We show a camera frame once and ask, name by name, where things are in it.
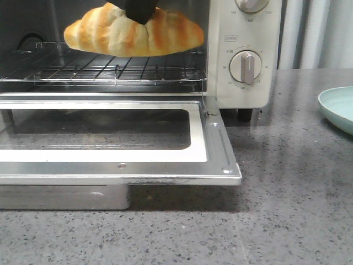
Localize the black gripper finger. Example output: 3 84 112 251
125 0 158 25

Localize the striped bread roll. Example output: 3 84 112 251
64 3 204 57

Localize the oven glass door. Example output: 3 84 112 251
0 92 243 211

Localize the cream white toaster oven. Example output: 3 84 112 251
1 1 282 122

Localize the black oven front foot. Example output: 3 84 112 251
237 109 253 123

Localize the upper temperature knob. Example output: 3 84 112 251
235 0 269 14

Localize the lower timer knob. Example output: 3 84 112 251
229 50 262 85

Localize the white curtain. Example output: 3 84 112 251
277 1 352 70

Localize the light green plate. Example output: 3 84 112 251
318 86 352 135

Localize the oven wire rack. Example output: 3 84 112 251
1 42 207 86

